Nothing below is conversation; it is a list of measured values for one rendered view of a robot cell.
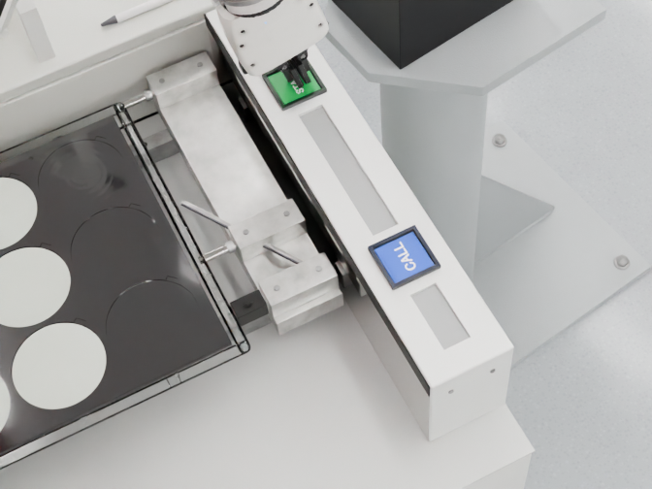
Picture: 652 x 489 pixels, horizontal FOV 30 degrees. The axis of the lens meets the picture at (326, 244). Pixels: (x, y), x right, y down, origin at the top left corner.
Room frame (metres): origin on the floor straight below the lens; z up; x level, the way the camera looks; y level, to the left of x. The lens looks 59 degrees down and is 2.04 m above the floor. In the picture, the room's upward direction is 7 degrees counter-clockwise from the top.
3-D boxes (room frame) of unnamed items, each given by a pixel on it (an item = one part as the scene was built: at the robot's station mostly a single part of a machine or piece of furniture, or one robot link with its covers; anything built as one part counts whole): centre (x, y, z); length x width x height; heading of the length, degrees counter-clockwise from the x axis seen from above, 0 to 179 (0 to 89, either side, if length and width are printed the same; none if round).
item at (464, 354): (0.75, -0.03, 0.89); 0.55 x 0.09 x 0.14; 21
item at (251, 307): (0.63, 0.09, 0.90); 0.04 x 0.02 x 0.03; 111
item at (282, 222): (0.72, 0.06, 0.89); 0.08 x 0.03 x 0.03; 111
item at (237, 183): (0.80, 0.09, 0.87); 0.36 x 0.08 x 0.03; 21
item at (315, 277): (0.65, 0.03, 0.89); 0.08 x 0.03 x 0.03; 111
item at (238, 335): (0.75, 0.16, 0.90); 0.38 x 0.01 x 0.01; 21
